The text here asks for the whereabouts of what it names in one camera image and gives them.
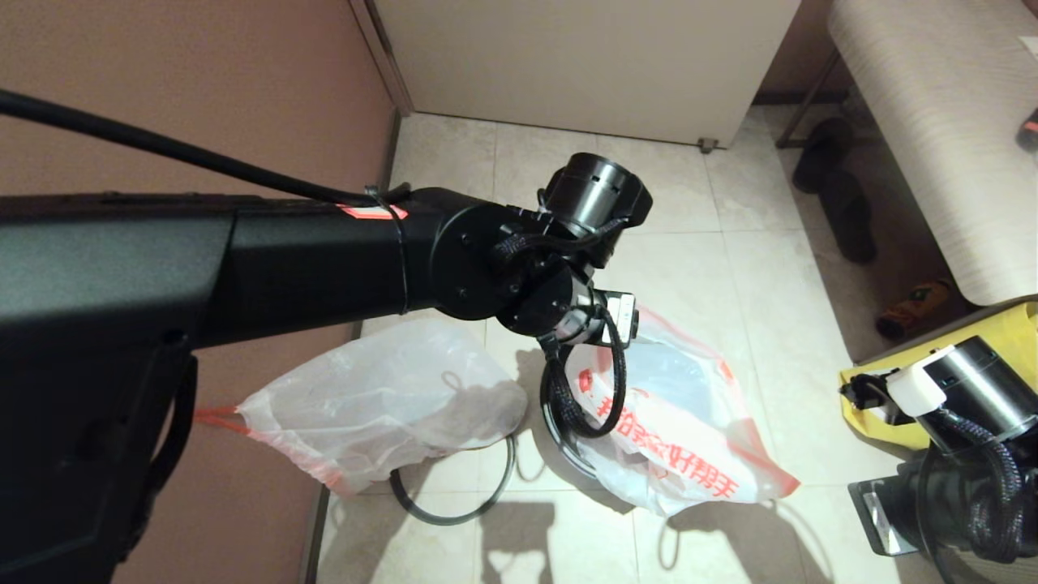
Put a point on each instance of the red and black item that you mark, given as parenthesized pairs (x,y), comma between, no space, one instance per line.
(1028,134)

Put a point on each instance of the white bin liner bag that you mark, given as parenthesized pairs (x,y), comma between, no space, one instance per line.
(689,438)

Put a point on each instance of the black round trash bin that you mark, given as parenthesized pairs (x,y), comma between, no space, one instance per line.
(555,430)

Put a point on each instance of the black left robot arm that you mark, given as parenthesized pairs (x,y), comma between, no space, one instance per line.
(284,268)

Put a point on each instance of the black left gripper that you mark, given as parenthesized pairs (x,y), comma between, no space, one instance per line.
(596,195)

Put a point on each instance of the metal bench leg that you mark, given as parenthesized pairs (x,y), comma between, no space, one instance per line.
(804,104)

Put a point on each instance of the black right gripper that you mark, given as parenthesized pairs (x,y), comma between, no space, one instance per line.
(977,381)

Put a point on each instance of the yellow fabric bag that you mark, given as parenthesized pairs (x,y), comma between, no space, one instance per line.
(1005,332)

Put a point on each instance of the wood-grain bench top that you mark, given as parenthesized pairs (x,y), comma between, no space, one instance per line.
(949,146)

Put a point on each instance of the orange drink bottle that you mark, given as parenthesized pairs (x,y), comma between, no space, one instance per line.
(912,308)

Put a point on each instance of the small metal door stopper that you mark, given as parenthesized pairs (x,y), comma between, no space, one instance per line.
(707,147)

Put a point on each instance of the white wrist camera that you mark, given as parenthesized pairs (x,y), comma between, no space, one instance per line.
(624,316)
(916,385)

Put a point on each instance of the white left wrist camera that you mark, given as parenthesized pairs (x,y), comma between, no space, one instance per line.
(624,316)

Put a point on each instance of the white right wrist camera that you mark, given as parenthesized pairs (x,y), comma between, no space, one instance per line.
(916,385)

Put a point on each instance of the white door panel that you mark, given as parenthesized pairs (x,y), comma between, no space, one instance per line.
(584,65)

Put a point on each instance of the black slipper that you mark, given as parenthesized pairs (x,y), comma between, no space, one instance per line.
(819,154)
(847,223)

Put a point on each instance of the white paper sheet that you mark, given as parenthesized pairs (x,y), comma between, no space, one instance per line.
(1031,50)

